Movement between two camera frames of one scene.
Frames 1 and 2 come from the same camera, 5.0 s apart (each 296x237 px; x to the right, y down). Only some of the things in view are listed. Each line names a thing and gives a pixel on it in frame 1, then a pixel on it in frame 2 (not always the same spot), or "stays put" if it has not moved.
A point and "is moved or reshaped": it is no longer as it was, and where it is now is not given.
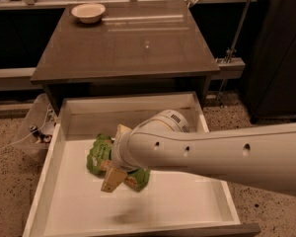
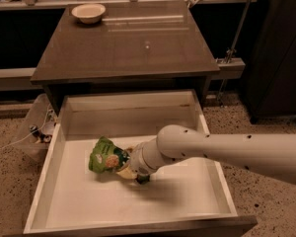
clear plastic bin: [38, 127] stays put
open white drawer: [68, 200] stays put
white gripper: [118, 153] -> [139, 161]
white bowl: [88, 13] stays put
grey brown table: [136, 47] stays put
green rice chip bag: [100, 158] is moved or reshaped
